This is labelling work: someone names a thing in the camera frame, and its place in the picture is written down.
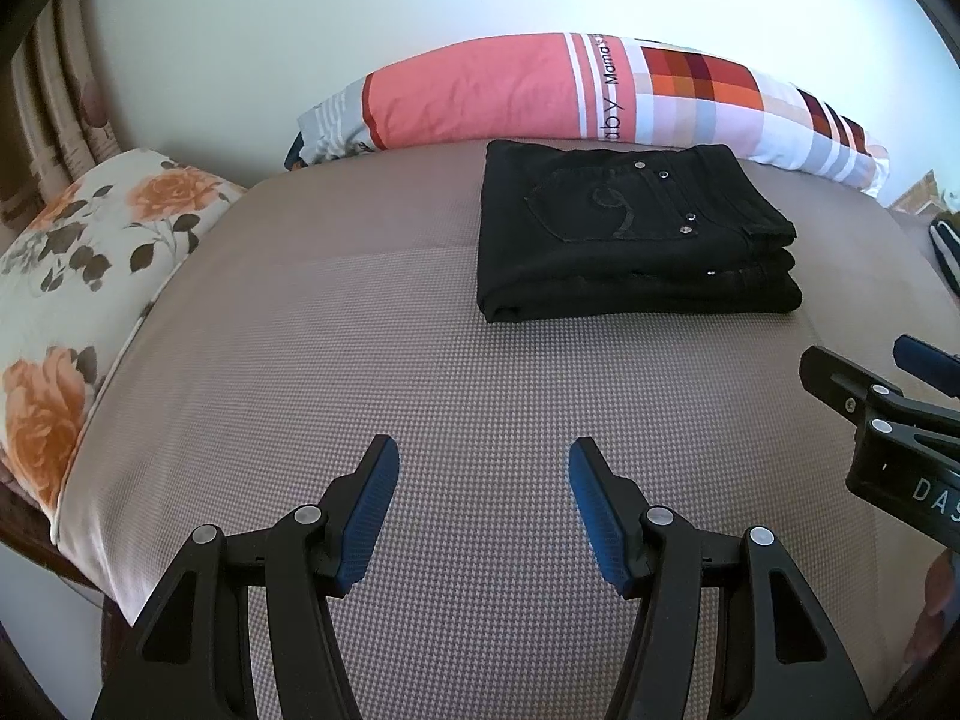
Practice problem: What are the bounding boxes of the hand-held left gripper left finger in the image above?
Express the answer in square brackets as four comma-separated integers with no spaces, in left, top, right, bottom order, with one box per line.
[90,433,402,720]

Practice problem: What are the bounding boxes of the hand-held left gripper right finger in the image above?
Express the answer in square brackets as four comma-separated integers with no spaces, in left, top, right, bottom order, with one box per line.
[568,435,875,720]

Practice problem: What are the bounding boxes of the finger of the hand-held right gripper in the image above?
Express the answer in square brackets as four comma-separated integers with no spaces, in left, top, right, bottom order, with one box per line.
[799,345,908,417]
[892,335,960,395]

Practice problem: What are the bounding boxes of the black pants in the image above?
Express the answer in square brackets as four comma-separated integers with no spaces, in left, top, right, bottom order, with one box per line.
[476,139,803,325]

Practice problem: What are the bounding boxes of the person's right hand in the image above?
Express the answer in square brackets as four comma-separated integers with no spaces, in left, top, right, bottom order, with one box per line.
[904,546,960,667]

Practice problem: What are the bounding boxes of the black white striped cloth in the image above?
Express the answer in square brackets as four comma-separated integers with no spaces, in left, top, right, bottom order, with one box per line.
[928,214,960,301]

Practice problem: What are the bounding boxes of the beige bed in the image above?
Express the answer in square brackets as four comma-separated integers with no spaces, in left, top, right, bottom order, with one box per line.
[51,136,960,720]

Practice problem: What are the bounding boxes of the floral pillow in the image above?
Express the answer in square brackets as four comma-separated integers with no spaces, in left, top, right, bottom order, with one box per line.
[0,148,248,541]

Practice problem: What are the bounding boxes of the pink checkered pillow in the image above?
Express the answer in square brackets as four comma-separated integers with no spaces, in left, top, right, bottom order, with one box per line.
[283,31,892,200]

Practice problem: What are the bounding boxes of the dark wooden bed frame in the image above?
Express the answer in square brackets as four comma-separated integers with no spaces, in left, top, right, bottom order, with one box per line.
[0,457,113,612]

